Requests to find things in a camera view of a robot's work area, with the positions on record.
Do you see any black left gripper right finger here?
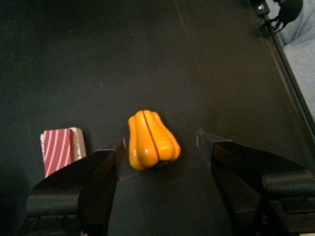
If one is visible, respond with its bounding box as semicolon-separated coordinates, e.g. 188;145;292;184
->
196;128;315;236

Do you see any orange toy bell pepper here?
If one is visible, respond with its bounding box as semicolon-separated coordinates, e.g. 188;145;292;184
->
126;110;181;171

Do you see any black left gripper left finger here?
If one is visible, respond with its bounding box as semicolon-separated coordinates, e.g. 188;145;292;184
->
24;136;128;236

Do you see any red striped toy sushi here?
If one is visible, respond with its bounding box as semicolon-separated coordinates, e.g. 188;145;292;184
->
38;126;88;179

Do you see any black table edge frame rail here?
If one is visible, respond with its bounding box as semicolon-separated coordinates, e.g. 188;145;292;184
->
248;0;315;141

